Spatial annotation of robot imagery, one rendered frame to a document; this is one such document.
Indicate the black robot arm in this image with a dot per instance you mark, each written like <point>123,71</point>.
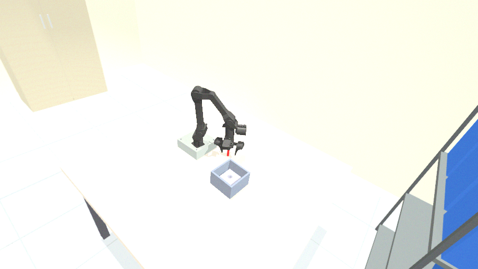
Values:
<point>198,94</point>

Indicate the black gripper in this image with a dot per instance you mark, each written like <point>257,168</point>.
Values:
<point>219,141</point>

